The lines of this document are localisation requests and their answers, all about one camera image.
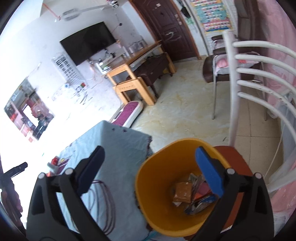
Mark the wall mirror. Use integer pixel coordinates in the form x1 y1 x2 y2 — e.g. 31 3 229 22
4 78 54 142

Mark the light blue patterned tablecloth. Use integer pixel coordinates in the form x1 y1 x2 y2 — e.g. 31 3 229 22
59 121 152 240

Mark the grey plastic pipe fitting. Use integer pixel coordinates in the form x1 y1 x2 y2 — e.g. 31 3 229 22
47 163 59 175

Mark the black wall television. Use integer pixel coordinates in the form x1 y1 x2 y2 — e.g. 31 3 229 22
60 22 116 66

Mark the white slatted chair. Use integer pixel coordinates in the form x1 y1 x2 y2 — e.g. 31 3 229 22
222 30 295 146

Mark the red thread spool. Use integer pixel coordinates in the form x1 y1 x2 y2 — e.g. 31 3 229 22
51 156 59 166

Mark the yellow trash bin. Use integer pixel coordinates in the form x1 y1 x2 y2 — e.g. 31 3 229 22
135 138 230 237

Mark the dark brown door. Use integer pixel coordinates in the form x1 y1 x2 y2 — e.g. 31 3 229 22
130 0 200 61

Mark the eye chart poster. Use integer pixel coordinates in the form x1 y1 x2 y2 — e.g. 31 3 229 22
52 52 87 92

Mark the dark piano bench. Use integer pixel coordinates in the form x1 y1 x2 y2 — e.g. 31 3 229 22
133 53 173 98

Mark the black metal chair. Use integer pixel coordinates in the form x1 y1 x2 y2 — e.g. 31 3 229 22
203 1 266 119

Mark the wooden stool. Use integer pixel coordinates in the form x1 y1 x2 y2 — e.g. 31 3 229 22
113 77 156 106

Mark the white security camera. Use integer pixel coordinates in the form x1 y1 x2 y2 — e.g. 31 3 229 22
106 0 119 8

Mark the colourful wall poster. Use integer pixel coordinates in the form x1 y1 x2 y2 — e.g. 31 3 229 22
190 0 232 34

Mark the purple white vibration plate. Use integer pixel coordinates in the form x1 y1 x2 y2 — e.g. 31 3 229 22
111 101 144 128

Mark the wooden desk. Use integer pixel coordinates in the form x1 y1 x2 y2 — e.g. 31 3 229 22
106 40 177 87

